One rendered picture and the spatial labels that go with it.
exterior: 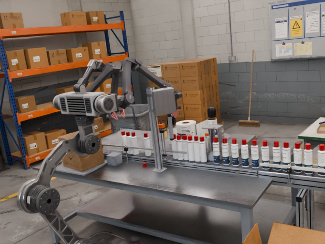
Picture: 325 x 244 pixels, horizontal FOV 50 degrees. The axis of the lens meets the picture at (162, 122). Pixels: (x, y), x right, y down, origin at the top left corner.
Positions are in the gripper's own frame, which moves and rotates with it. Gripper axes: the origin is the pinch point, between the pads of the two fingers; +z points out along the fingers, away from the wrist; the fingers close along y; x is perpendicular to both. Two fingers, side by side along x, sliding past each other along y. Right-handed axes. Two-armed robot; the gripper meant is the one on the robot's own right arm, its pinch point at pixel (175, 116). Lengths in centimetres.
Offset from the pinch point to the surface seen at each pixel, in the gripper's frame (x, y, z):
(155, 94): 35.4, -7.4, -26.6
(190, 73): -296, 152, -1
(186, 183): 49, -36, 36
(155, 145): 34.8, -1.8, 14.8
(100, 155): 41, 54, 25
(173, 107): 24.2, -15.1, -14.1
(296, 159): 19, -104, 21
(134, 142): 20.8, 32.0, 18.8
